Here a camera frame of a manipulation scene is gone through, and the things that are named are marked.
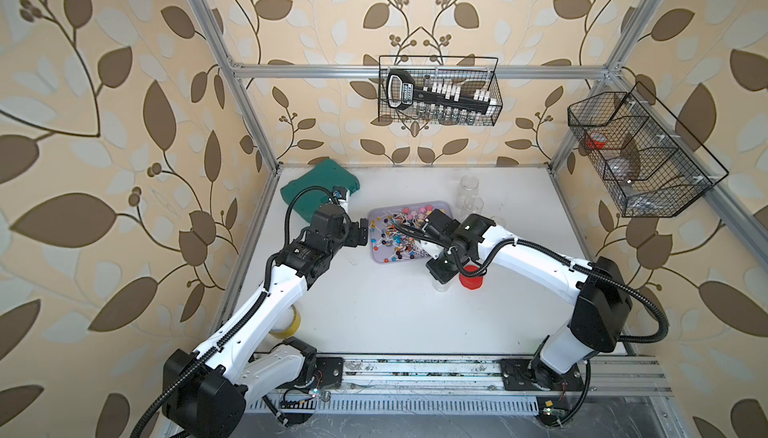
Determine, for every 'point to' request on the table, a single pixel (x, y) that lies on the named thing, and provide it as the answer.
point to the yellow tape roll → (291, 330)
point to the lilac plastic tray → (444, 206)
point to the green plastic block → (327, 175)
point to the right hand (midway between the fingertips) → (437, 273)
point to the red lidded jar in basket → (598, 141)
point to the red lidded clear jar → (473, 204)
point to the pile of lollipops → (391, 243)
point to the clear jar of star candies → (469, 185)
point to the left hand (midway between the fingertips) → (345, 215)
